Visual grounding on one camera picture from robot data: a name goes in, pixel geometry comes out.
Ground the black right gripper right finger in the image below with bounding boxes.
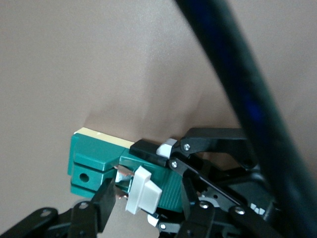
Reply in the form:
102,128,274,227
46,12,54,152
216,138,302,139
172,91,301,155
177,173,283,238

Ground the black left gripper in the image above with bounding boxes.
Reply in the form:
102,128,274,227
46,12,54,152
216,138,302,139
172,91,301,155
129,127,275,222

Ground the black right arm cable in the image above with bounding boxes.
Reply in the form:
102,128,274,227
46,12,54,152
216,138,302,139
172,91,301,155
173,0,317,238

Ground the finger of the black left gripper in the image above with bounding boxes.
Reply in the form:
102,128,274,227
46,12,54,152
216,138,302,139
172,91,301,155
147,213,184,238

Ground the green load switch white handle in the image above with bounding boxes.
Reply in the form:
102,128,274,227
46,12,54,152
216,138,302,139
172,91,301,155
67,127,185,216

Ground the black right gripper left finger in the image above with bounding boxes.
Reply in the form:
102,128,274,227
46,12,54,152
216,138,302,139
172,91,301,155
0,178,117,238

